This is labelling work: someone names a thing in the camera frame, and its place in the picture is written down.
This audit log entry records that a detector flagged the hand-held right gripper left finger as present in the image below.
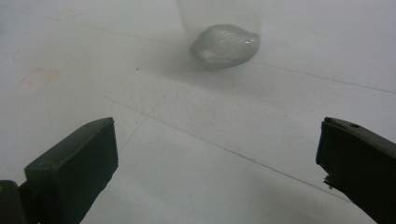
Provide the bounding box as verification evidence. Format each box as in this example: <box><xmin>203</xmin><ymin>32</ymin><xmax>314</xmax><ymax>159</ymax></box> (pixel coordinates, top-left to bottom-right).
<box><xmin>19</xmin><ymin>117</ymin><xmax>120</xmax><ymax>224</ymax></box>

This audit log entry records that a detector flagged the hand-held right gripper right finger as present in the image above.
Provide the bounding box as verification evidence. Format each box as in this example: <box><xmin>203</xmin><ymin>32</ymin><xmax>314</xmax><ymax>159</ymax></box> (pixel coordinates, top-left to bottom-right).
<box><xmin>315</xmin><ymin>117</ymin><xmax>396</xmax><ymax>224</ymax></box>

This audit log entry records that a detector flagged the clear glass jar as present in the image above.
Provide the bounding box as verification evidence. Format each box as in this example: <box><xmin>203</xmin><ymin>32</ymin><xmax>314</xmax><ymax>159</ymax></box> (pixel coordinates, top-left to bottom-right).
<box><xmin>177</xmin><ymin>0</ymin><xmax>263</xmax><ymax>69</ymax></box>

